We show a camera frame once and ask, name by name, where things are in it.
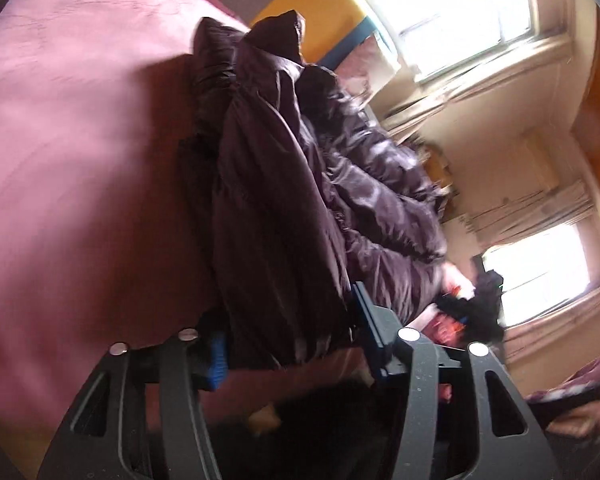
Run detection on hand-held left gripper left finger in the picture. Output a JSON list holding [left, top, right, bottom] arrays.
[[37, 327, 231, 480]]

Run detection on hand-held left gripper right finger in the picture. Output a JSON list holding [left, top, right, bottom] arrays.
[[351, 281, 548, 480]]

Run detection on purple down jacket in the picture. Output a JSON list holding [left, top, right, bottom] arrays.
[[177, 10, 456, 371]]

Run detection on small bright window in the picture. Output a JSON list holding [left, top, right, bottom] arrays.
[[480, 222, 598, 328]]

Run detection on pale curtain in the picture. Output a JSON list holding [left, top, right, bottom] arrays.
[[460, 180, 596, 241]]

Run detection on maroon patterned cloth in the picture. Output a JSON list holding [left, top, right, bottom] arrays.
[[525, 352, 600, 411]]

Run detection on cluttered wooden desk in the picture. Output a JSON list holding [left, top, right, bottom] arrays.
[[410, 140, 463, 221]]

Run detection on pink blanket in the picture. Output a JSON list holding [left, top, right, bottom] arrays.
[[0, 0, 366, 480]]

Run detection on pink deer print pillow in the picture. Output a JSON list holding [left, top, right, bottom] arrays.
[[337, 30, 401, 111]]

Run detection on grey yellow blue headboard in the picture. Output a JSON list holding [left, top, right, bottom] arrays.
[[200, 0, 381, 71]]

